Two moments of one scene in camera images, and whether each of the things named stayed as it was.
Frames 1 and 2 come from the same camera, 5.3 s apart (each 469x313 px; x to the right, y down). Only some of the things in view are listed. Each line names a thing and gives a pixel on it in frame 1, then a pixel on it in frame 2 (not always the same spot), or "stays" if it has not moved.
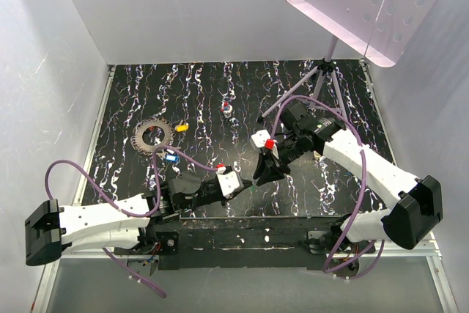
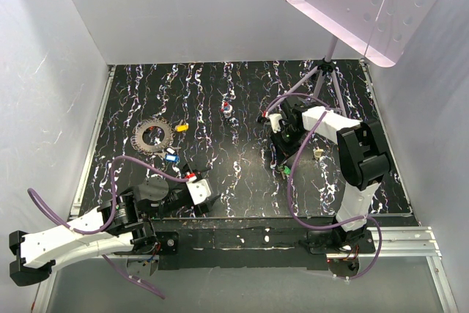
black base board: (236, 243) stays
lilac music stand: (377, 9) stays
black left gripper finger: (223, 201) → (205, 206)
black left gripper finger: (247, 183) → (196, 171)
